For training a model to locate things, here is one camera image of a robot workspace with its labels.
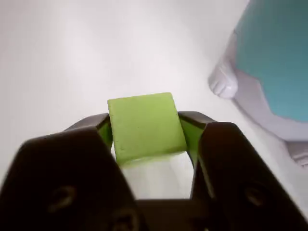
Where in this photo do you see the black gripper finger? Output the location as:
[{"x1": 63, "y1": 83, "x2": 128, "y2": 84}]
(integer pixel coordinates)
[
  {"x1": 178, "y1": 110, "x2": 308, "y2": 231},
  {"x1": 0, "y1": 113, "x2": 145, "y2": 231}
]

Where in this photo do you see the green cube block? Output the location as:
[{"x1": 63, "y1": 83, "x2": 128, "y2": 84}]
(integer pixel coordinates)
[{"x1": 107, "y1": 92, "x2": 188, "y2": 168}]

